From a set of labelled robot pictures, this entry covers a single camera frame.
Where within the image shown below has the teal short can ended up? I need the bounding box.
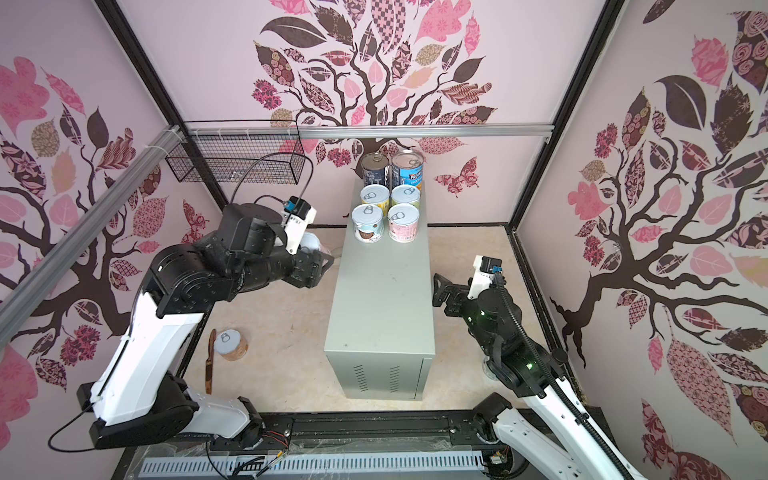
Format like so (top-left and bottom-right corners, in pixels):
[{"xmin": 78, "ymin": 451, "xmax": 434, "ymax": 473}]
[
  {"xmin": 351, "ymin": 203, "xmax": 384, "ymax": 243},
  {"xmin": 483, "ymin": 365, "xmax": 497, "ymax": 381}
]

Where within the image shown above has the pink short can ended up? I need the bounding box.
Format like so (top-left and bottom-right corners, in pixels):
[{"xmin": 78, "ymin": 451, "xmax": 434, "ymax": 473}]
[
  {"xmin": 388, "ymin": 203, "xmax": 420, "ymax": 243},
  {"xmin": 299, "ymin": 232, "xmax": 331, "ymax": 255}
]

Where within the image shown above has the small yellow can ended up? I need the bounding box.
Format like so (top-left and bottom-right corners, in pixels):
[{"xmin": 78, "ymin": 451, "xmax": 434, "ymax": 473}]
[{"xmin": 360, "ymin": 184, "xmax": 390, "ymax": 212}]

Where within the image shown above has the green short can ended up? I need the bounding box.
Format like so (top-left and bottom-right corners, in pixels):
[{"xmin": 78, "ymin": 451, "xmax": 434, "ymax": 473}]
[{"xmin": 390, "ymin": 184, "xmax": 421, "ymax": 208}]

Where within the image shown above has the dark navy tall can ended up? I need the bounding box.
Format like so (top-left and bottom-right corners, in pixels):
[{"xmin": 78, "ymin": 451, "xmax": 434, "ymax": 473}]
[{"xmin": 360, "ymin": 152, "xmax": 390, "ymax": 188}]

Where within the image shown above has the blue chicken noodle soup can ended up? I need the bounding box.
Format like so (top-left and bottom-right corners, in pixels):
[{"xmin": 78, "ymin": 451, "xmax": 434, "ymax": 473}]
[{"xmin": 391, "ymin": 150, "xmax": 425, "ymax": 189}]

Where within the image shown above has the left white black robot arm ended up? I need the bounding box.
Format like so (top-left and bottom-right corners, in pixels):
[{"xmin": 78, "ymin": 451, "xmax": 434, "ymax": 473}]
[{"xmin": 77, "ymin": 197, "xmax": 333, "ymax": 450}]

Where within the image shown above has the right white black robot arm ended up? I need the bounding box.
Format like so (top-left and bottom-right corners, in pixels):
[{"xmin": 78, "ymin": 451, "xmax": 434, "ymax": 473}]
[{"xmin": 432, "ymin": 268, "xmax": 643, "ymax": 479}]

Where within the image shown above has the grey metal cabinet counter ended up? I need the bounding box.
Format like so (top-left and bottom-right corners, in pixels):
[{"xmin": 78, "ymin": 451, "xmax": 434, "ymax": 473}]
[{"xmin": 324, "ymin": 214, "xmax": 436, "ymax": 401}]

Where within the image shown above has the brown short can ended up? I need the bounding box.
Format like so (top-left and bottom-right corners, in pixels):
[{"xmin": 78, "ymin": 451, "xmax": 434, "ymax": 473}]
[{"xmin": 214, "ymin": 329, "xmax": 248, "ymax": 362}]

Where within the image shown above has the brown wooden knife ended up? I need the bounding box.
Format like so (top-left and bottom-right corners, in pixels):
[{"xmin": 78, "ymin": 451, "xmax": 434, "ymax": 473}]
[{"xmin": 204, "ymin": 329, "xmax": 217, "ymax": 395}]

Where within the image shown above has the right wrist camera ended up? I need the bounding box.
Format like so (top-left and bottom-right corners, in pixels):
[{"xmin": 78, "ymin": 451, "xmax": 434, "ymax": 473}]
[{"xmin": 468, "ymin": 255, "xmax": 503, "ymax": 300}]

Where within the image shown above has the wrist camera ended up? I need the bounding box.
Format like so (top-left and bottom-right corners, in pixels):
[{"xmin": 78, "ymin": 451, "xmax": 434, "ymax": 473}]
[
  {"xmin": 468, "ymin": 255, "xmax": 503, "ymax": 300},
  {"xmin": 282, "ymin": 196, "xmax": 317, "ymax": 255}
]

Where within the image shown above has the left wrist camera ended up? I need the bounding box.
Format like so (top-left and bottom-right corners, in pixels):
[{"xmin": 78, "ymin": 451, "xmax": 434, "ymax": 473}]
[{"xmin": 282, "ymin": 196, "xmax": 317, "ymax": 255}]

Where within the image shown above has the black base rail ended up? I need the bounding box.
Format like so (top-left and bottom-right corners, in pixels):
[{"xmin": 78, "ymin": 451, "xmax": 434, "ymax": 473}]
[{"xmin": 113, "ymin": 408, "xmax": 529, "ymax": 479}]

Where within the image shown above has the black wire basket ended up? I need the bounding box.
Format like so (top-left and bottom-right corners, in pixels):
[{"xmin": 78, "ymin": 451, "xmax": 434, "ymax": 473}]
[{"xmin": 165, "ymin": 120, "xmax": 310, "ymax": 185}]

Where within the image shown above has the aluminium rail back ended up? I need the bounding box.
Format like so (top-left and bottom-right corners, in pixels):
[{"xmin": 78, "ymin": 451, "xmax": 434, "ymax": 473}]
[{"xmin": 187, "ymin": 123, "xmax": 554, "ymax": 140}]

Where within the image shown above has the aluminium rail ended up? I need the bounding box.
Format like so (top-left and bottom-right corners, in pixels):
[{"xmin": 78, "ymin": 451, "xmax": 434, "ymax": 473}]
[
  {"xmin": 1, "ymin": 126, "xmax": 182, "ymax": 346},
  {"xmin": 187, "ymin": 123, "xmax": 554, "ymax": 140}
]

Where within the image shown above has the aluminium rail left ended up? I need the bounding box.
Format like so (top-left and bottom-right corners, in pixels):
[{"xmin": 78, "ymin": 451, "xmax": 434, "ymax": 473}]
[{"xmin": 1, "ymin": 126, "xmax": 182, "ymax": 346}]

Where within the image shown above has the white slotted cable duct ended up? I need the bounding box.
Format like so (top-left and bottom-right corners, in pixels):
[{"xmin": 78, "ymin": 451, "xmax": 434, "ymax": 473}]
[{"xmin": 136, "ymin": 451, "xmax": 486, "ymax": 479}]

